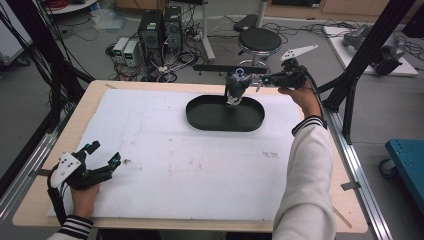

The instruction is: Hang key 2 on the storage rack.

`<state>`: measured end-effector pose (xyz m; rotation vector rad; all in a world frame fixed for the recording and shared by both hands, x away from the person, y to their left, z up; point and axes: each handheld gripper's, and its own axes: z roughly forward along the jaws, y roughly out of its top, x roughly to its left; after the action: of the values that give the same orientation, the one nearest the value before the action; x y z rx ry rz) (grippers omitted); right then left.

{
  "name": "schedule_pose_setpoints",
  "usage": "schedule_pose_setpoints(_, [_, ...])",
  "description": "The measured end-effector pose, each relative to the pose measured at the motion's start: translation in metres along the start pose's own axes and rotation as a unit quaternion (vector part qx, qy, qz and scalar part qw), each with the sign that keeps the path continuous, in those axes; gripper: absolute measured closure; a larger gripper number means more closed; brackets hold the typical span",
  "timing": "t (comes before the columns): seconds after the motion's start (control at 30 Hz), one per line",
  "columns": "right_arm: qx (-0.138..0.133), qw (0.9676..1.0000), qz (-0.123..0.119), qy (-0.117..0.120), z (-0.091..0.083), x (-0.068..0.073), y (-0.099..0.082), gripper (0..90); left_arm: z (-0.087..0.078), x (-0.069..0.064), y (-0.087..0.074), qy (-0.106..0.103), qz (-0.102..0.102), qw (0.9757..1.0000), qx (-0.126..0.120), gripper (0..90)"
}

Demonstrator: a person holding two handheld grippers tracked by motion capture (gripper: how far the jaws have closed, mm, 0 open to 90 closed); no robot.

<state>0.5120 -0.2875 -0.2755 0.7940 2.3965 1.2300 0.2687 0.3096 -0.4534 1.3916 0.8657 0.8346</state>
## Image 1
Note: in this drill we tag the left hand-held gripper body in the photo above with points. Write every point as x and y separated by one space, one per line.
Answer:
66 166

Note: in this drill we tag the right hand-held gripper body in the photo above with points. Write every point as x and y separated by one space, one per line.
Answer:
293 78

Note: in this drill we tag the black oval tray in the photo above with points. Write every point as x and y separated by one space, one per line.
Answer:
220 116

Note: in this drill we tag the person's right hand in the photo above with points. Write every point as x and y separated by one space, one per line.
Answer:
305 100

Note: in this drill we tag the person's left hand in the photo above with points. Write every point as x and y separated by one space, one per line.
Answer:
83 201

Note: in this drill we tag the grey tape strip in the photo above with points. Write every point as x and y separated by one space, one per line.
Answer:
350 186
40 172

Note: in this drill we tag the black round stool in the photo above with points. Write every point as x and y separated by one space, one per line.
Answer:
260 40

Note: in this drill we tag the white foam board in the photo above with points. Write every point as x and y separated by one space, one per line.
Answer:
166 180

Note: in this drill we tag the wooden table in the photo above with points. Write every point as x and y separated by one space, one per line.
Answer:
90 90

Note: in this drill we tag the black flat box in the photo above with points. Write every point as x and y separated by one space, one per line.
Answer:
246 22

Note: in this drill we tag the white desk leg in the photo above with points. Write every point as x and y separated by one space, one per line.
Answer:
206 30

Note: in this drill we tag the grey machine on board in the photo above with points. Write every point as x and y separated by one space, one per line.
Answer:
390 53

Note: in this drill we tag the white power supply unit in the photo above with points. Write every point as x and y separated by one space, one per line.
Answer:
120 48
131 53

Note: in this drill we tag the small black computer tower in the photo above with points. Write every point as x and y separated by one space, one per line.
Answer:
173 28

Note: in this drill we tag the white floor board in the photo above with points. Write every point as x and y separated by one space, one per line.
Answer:
405 68

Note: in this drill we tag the large black computer tower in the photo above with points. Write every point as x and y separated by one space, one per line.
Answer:
151 35

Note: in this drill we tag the clear plastic bag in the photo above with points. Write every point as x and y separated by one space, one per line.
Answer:
108 18

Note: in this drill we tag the blue cart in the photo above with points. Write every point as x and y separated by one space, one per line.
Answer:
408 166

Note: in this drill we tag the thin wooden stick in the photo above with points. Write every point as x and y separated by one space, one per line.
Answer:
343 218

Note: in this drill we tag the aluminium rail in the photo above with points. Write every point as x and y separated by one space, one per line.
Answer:
20 186
360 200

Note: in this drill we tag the black metal frame stand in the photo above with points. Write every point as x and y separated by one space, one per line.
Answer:
30 40
366 50

